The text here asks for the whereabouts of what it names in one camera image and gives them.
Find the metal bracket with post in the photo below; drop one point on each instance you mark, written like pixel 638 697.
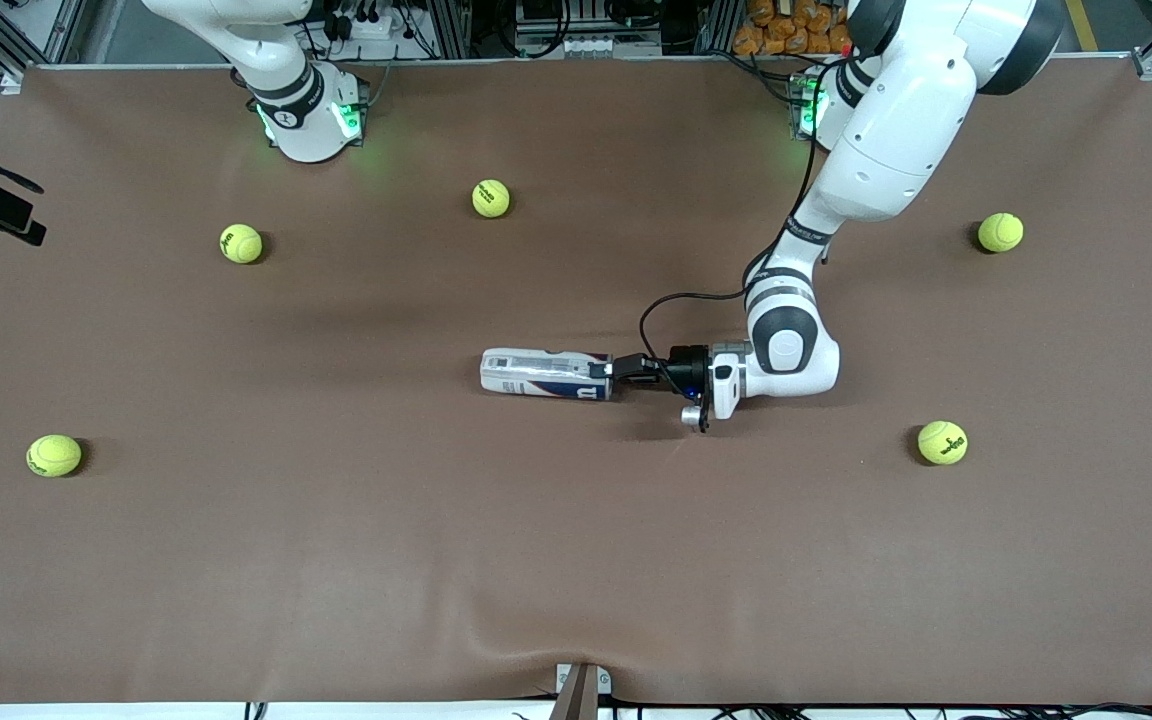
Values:
pixel 581 688

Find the orange snack bag pile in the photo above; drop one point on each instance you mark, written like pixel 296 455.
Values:
pixel 786 25

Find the white power strip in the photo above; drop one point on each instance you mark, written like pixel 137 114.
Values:
pixel 371 25

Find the white socket strip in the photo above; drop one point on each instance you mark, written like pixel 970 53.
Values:
pixel 586 46

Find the yellow-green tennis ball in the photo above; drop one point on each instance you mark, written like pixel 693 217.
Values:
pixel 241 243
pixel 54 455
pixel 1000 232
pixel 942 442
pixel 491 198

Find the brown table mat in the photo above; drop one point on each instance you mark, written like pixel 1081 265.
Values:
pixel 336 550

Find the blue white tennis ball can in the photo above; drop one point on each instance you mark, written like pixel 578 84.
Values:
pixel 536 375

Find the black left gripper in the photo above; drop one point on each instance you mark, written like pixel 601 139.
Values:
pixel 684 369

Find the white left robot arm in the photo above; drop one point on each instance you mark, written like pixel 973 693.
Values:
pixel 896 130

